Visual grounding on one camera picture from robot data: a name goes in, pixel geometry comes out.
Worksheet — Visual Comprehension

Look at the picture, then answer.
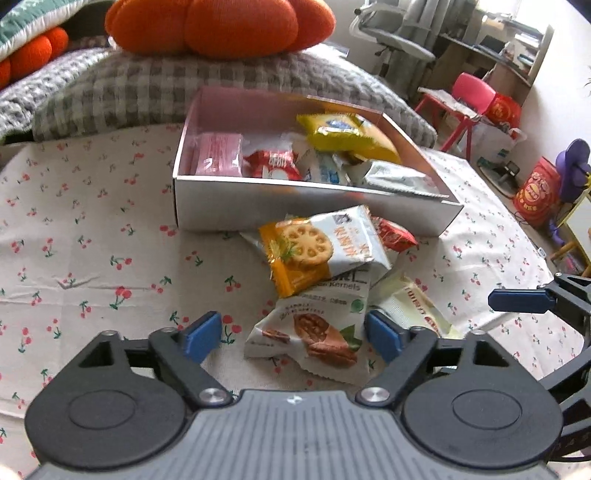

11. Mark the yellow packet with blue label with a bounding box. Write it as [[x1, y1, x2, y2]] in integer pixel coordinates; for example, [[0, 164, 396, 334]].
[[296, 112, 365, 152]]

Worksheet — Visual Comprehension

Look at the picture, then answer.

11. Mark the grey office chair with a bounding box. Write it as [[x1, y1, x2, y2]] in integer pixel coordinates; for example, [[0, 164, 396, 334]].
[[348, 0, 437, 100]]

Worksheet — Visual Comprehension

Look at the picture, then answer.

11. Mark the small red bag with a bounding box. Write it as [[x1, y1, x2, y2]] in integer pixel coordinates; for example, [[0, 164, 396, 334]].
[[485, 92, 522, 132]]

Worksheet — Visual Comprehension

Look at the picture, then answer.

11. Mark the yellow framed board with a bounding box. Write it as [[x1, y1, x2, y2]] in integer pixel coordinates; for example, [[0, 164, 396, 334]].
[[549, 187, 591, 278]]

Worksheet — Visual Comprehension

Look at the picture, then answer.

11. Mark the cream snack packet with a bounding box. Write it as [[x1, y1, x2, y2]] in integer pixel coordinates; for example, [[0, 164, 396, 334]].
[[369, 274, 462, 340]]

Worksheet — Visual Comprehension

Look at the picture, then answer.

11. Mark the silver snack packet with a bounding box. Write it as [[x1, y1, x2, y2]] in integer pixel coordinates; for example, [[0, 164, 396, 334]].
[[344, 159, 441, 195]]

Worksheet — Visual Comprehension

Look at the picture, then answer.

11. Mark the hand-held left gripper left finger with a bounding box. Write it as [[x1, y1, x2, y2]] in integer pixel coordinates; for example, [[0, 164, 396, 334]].
[[79, 311, 234, 409]]

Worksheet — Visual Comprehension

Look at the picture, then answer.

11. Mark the white bag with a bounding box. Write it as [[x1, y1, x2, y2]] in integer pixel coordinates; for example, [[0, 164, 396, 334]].
[[466, 124, 527, 162]]

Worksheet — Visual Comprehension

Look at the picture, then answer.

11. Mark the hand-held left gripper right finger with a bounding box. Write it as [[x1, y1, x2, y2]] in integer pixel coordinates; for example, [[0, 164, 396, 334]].
[[355, 310, 511, 408]]

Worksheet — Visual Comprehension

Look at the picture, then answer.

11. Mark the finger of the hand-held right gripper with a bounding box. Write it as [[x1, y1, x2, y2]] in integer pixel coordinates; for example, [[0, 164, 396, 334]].
[[488, 273, 591, 330], [539, 344, 591, 416]]

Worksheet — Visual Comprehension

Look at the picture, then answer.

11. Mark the pink cardboard box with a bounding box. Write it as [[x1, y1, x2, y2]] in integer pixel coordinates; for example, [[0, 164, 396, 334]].
[[172, 85, 465, 238]]

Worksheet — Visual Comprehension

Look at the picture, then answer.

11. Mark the small red snack packet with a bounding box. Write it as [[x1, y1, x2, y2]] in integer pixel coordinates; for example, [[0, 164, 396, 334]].
[[372, 217, 419, 253]]

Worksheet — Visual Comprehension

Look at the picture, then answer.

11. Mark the grey checkered pillow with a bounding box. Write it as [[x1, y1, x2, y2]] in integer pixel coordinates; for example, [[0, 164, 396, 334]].
[[32, 48, 437, 148]]

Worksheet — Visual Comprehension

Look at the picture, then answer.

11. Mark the white and orange cracker packet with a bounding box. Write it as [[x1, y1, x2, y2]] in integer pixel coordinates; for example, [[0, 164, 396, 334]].
[[240, 205, 392, 298]]

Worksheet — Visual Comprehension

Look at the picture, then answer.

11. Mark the purple toy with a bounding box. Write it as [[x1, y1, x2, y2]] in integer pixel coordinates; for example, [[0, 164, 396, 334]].
[[549, 138, 591, 204]]

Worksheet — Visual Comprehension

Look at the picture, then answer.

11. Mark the cherry print bed sheet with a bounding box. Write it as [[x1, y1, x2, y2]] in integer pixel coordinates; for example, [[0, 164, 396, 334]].
[[0, 122, 585, 480]]

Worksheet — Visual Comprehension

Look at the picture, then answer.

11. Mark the small orange pumpkin cushion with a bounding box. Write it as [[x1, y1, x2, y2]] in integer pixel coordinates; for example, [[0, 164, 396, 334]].
[[0, 27, 70, 90]]

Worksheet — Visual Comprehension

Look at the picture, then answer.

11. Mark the printed paper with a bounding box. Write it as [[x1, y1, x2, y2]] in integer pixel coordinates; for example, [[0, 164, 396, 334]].
[[418, 87, 481, 120]]

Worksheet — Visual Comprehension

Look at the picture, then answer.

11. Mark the black floor device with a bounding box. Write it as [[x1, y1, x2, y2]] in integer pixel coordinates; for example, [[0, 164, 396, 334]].
[[478, 157, 520, 185]]

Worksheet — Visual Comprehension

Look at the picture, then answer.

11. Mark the large red snack packet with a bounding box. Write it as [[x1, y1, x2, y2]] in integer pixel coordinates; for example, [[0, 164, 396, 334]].
[[242, 148, 303, 182]]

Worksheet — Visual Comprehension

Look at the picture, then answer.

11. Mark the pink plastic chair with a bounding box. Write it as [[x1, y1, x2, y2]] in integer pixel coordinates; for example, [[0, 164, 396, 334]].
[[413, 72, 496, 160]]

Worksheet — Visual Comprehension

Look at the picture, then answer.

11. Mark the wooden desk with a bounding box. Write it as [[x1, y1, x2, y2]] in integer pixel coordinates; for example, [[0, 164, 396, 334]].
[[438, 9, 555, 107]]

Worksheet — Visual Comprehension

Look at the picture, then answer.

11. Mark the large red printed bag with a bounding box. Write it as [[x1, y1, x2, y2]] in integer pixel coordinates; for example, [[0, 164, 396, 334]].
[[513, 157, 561, 227]]

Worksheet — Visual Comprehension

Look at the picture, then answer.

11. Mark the green leaf-print pillow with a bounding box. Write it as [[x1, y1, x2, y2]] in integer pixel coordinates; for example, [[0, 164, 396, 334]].
[[0, 0, 88, 61]]

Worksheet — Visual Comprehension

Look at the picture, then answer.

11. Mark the white pecan snack packet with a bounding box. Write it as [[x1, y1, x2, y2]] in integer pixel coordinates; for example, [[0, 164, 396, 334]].
[[244, 270, 375, 386]]

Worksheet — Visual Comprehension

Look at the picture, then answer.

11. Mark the white blue snack packet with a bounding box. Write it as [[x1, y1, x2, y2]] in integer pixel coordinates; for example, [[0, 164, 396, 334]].
[[295, 148, 356, 185]]

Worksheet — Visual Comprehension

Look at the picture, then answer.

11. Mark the grey curtain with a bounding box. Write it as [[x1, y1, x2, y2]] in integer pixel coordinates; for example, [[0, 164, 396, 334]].
[[402, 0, 481, 102]]

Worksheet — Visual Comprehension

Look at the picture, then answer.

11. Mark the grey checkered blanket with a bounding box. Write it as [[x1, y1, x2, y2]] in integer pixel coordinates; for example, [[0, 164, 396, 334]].
[[0, 46, 112, 139]]

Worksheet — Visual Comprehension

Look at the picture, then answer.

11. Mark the large orange pumpkin cushion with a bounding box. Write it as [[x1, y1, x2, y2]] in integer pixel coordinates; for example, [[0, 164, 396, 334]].
[[105, 0, 337, 59]]

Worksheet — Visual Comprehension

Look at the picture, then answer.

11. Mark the pink snack packet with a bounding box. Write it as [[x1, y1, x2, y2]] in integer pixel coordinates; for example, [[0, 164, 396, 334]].
[[190, 132, 245, 177]]

